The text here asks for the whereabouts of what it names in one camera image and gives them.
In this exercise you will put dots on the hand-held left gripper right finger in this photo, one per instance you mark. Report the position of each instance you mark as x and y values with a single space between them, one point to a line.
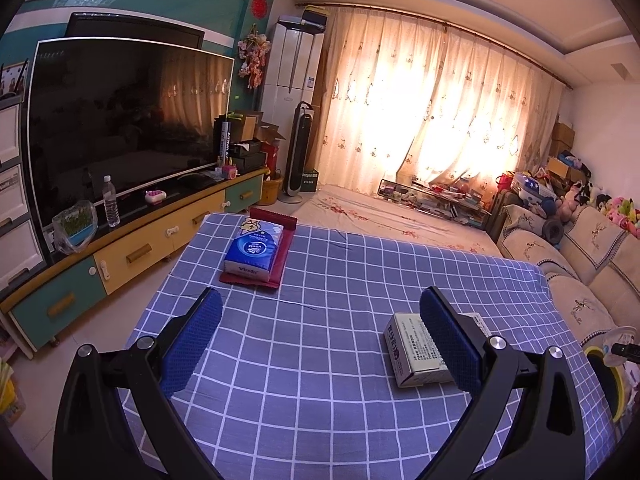
450 345

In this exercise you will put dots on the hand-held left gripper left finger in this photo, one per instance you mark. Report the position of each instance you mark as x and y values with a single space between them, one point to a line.
192 345

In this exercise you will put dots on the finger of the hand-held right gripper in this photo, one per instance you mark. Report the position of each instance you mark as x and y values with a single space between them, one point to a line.
626 350

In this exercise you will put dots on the yellow trash bin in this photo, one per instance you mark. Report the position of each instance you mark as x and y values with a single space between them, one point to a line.
607 385

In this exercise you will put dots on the beige cardboard box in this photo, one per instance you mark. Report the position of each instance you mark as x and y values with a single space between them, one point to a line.
410 350

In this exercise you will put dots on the beige sofa with covers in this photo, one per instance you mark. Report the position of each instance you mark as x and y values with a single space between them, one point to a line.
590 270

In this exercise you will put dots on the yellow green television cabinet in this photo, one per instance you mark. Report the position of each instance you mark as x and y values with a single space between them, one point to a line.
125 260

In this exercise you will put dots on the blue tissue pack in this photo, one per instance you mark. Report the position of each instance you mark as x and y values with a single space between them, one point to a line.
255 250

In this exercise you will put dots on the blue checkered tablecloth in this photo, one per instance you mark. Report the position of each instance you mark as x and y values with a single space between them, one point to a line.
310 360

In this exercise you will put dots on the dark red tray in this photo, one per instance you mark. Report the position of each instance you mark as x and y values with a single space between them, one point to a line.
287 250

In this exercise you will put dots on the cream floral sheet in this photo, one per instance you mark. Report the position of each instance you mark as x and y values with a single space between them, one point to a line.
390 220

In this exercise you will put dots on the dark round cushion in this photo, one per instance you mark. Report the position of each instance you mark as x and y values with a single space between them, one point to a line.
555 230

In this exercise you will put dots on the row of plush toys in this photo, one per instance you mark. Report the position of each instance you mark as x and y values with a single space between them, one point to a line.
610 207

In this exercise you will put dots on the glass coffee table with clutter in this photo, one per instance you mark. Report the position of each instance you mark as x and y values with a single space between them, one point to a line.
440 200

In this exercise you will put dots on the pink white small dish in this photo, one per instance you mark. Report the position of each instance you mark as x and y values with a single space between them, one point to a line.
155 197

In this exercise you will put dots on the clear water bottle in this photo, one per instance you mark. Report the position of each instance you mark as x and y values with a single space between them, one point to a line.
111 205

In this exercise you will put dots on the plastic bag with green contents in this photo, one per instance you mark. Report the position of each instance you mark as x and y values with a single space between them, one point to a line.
75 227

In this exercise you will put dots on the yellow wooden basin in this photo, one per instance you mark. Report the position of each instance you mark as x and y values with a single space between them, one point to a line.
270 191

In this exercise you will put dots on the blue star print bag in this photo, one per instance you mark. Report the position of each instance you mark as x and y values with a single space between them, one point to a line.
532 187

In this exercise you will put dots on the small pink toy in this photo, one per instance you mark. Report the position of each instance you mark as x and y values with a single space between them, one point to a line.
230 170

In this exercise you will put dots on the dark green box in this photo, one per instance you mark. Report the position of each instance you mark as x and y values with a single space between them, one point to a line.
310 181

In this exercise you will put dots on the black badminton tube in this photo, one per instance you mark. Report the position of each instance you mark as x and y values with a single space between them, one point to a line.
222 142

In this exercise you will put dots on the stacked brown cardboard boxes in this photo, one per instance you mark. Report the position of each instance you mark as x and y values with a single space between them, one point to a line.
562 150

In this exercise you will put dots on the pile of cardboard boxes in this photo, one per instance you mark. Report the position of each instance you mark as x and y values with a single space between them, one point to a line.
252 135

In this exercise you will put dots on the black tower fan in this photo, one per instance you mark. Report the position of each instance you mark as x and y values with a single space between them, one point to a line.
300 150

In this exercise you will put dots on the white drawer unit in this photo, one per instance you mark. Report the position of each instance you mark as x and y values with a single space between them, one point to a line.
15 200

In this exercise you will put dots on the large curved television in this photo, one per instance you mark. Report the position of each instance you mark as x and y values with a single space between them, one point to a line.
125 125

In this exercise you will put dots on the cream embroidered curtain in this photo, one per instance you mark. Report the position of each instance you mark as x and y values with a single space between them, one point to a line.
425 110

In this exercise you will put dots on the white standing air conditioner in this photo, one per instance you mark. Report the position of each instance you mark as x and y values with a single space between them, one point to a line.
295 75

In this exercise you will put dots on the hanging flower decoration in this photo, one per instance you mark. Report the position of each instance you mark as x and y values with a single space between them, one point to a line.
255 60

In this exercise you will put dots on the framed photo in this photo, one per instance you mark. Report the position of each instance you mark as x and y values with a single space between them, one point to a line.
12 80

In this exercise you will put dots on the wooden curtain rod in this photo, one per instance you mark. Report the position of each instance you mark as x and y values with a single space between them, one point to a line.
430 20

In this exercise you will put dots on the dark flat boxes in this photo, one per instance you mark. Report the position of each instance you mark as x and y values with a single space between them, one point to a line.
315 16

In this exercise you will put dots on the red round wall ornament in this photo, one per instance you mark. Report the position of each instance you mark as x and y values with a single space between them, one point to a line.
260 6

